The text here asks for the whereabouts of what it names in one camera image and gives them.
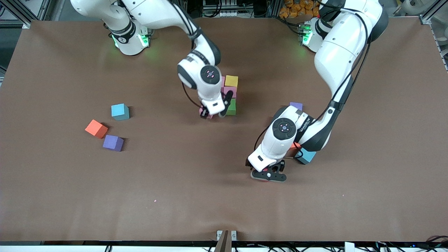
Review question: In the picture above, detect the cyan foam cube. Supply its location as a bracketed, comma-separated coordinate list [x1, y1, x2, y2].
[296, 149, 316, 165]
[111, 103, 130, 121]

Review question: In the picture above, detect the brown table mat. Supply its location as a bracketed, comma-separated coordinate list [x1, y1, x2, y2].
[0, 17, 448, 243]

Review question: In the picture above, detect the metal equipment rack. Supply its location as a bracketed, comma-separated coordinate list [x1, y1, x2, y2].
[202, 0, 254, 19]

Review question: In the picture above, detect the bag of orange items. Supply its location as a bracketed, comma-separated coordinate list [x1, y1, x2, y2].
[279, 0, 321, 19]

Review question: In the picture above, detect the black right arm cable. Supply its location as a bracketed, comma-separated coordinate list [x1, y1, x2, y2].
[168, 0, 203, 108]

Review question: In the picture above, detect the brown upright post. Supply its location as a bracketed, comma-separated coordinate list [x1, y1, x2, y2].
[214, 230, 233, 252]

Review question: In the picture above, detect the dark cable bundle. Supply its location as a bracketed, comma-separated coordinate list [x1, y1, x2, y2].
[425, 235, 448, 245]

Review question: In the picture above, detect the aluminium frame profile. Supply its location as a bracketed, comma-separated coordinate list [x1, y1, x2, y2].
[0, 0, 46, 29]
[418, 0, 448, 25]

